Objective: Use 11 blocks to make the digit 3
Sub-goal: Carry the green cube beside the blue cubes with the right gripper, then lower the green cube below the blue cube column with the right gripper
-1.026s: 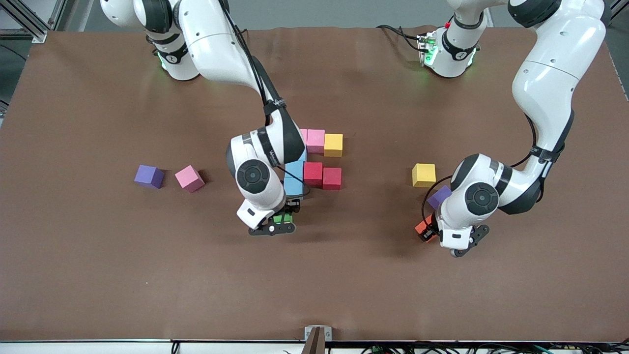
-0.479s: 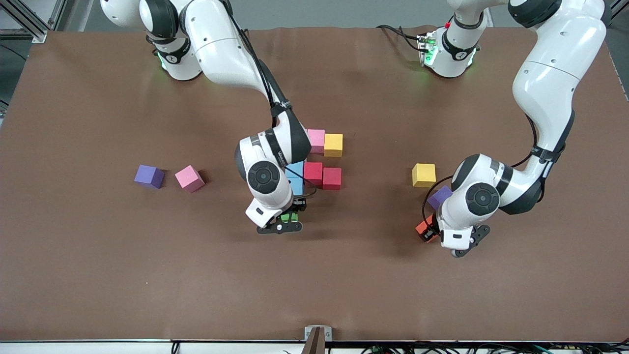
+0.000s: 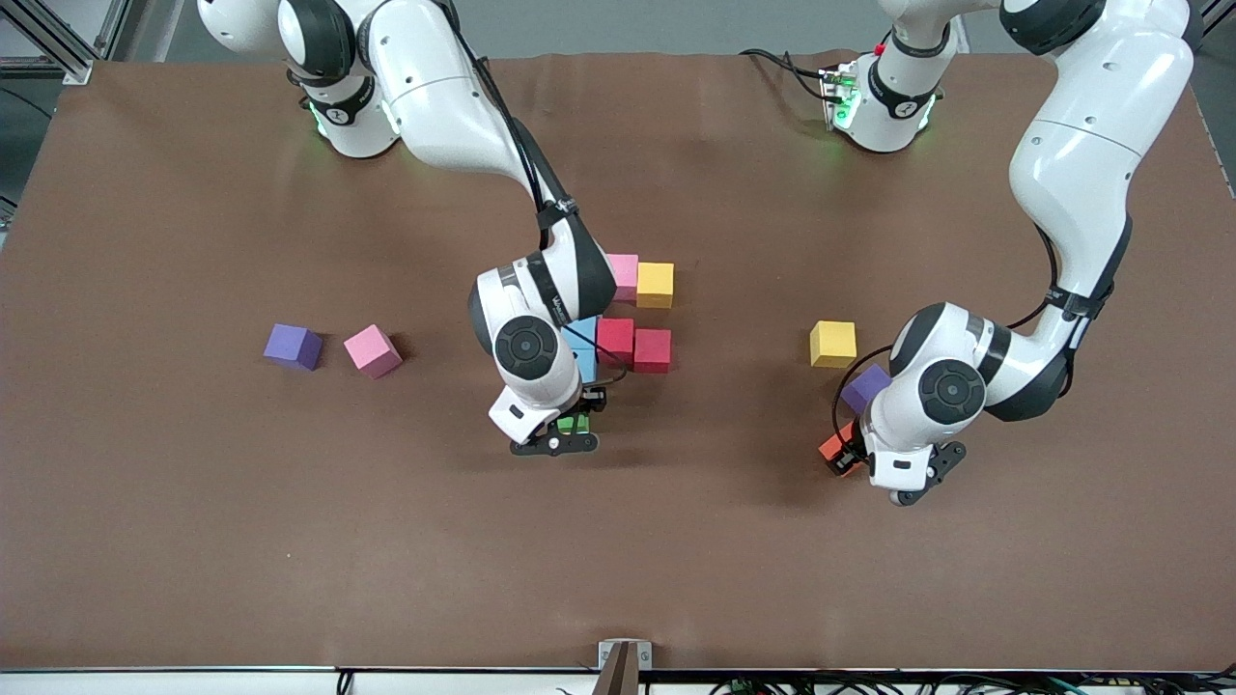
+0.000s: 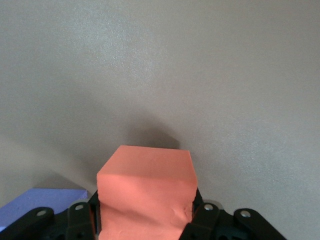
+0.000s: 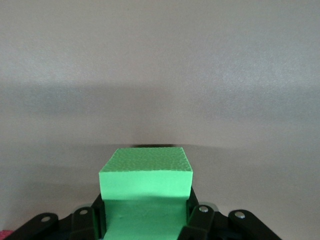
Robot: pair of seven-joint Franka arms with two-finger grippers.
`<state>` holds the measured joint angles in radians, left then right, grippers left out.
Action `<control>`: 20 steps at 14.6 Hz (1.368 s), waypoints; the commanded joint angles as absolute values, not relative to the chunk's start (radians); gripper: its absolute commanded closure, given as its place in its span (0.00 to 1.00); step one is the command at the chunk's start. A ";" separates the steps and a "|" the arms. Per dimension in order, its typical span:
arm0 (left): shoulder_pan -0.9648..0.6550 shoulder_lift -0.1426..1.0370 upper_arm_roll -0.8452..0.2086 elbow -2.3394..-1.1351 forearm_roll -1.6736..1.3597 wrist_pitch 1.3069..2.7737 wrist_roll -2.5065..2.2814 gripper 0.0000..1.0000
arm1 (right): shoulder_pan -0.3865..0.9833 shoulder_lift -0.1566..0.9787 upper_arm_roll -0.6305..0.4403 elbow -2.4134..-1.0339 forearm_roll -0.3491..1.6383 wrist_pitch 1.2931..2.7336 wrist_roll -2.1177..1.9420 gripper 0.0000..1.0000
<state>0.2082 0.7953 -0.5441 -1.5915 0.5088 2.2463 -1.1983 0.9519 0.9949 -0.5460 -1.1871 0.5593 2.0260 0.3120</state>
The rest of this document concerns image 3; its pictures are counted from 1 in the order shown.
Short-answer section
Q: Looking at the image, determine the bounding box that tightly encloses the orange foam cube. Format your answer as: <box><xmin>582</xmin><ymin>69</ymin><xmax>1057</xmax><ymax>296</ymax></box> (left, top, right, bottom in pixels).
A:
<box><xmin>818</xmin><ymin>420</ymin><xmax>860</xmax><ymax>476</ymax></box>

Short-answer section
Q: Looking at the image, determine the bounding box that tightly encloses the purple foam cube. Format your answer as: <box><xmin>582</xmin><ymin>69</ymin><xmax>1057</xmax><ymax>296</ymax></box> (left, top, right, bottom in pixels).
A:
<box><xmin>263</xmin><ymin>322</ymin><xmax>324</xmax><ymax>373</ymax></box>
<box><xmin>840</xmin><ymin>364</ymin><xmax>894</xmax><ymax>416</ymax></box>

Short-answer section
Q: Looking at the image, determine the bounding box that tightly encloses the red foam cube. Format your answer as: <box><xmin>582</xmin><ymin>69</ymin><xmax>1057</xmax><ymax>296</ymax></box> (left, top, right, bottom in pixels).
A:
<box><xmin>596</xmin><ymin>318</ymin><xmax>636</xmax><ymax>368</ymax></box>
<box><xmin>633</xmin><ymin>328</ymin><xmax>673</xmax><ymax>375</ymax></box>

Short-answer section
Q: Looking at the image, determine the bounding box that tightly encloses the yellow foam cube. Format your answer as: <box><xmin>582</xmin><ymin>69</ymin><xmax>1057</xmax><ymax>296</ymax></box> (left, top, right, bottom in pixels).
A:
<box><xmin>635</xmin><ymin>262</ymin><xmax>676</xmax><ymax>310</ymax></box>
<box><xmin>809</xmin><ymin>320</ymin><xmax>858</xmax><ymax>370</ymax></box>

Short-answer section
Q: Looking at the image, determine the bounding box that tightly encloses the brown table mat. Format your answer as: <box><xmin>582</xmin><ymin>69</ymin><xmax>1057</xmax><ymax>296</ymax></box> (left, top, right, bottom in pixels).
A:
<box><xmin>0</xmin><ymin>50</ymin><xmax>1236</xmax><ymax>674</ymax></box>

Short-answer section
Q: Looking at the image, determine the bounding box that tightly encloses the black cable bundle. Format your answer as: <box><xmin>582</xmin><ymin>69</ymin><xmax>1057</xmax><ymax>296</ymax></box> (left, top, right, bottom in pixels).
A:
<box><xmin>710</xmin><ymin>673</ymin><xmax>1236</xmax><ymax>695</ymax></box>

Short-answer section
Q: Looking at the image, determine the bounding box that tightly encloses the metal clamp bracket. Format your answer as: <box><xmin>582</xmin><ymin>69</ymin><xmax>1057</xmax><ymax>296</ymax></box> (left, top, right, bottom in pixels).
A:
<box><xmin>594</xmin><ymin>639</ymin><xmax>654</xmax><ymax>695</ymax></box>

